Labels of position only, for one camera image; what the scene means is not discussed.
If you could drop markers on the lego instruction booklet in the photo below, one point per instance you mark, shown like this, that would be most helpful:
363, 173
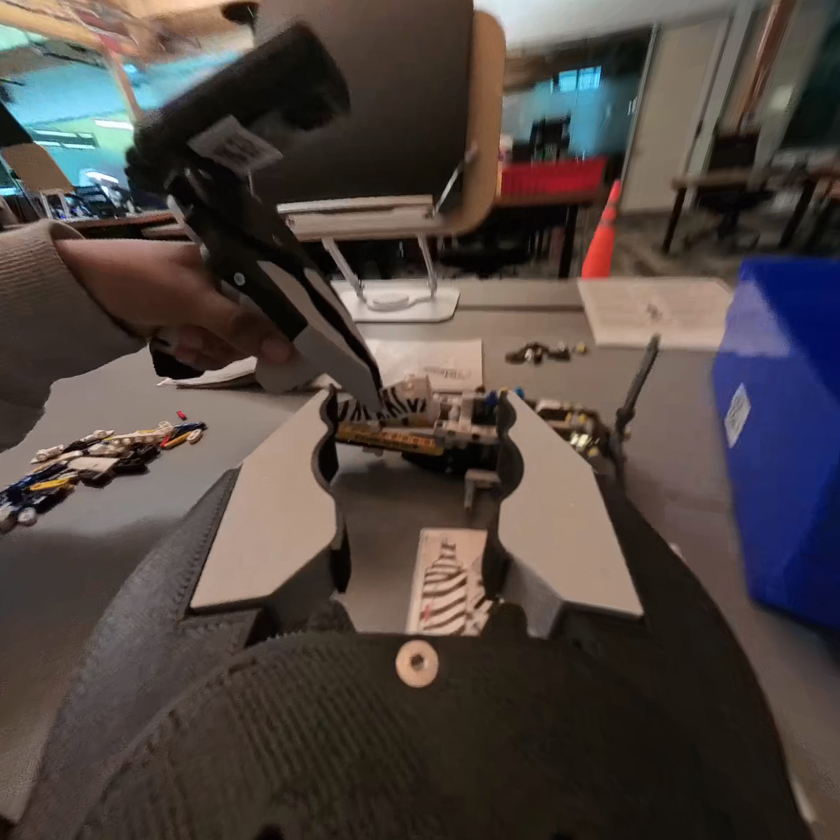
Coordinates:
433, 361

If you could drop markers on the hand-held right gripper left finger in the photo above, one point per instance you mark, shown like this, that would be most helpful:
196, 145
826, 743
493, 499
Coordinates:
269, 525

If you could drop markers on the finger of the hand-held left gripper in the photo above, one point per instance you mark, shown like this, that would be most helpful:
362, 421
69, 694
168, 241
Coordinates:
328, 361

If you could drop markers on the person's left forearm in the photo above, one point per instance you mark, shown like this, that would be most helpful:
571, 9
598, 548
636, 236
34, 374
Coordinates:
46, 315

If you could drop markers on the lego plane model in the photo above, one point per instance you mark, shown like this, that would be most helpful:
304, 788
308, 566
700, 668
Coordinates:
453, 420

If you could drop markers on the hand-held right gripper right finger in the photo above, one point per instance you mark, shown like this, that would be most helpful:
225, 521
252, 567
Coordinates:
564, 525

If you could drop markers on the orange traffic cone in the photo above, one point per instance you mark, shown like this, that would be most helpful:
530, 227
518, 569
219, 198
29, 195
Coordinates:
600, 243

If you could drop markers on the large pile of lego pieces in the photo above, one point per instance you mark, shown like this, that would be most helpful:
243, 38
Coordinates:
98, 459

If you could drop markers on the white printed paper sheet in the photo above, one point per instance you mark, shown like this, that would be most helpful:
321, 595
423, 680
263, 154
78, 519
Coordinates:
649, 312

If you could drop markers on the person's left hand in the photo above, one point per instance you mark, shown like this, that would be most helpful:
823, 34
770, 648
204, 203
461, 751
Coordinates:
151, 289

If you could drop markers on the zebra sticker sheet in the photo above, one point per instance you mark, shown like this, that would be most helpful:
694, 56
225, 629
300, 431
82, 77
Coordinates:
446, 577

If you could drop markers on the blue plastic bin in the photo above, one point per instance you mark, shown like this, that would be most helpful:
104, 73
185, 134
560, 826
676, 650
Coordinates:
787, 426

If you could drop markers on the small cluster of lego pieces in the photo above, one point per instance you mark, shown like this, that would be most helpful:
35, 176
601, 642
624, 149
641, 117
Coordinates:
544, 352

